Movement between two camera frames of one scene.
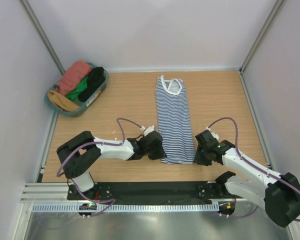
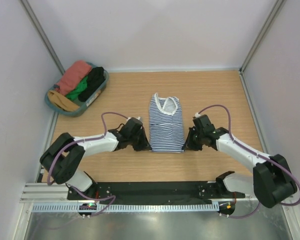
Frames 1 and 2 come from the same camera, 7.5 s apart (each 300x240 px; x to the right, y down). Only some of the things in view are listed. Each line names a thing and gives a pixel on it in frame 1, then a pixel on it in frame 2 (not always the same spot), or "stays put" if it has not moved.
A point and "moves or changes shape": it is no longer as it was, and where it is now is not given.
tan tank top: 62,102 stays put
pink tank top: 75,73 stays put
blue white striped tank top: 173,122 moves or changes shape
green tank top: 74,95 stays put
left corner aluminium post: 32,16 stays put
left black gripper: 161,154 → 144,145
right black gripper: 198,160 → 189,145
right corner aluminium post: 278,5 stays put
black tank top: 95,78 stays put
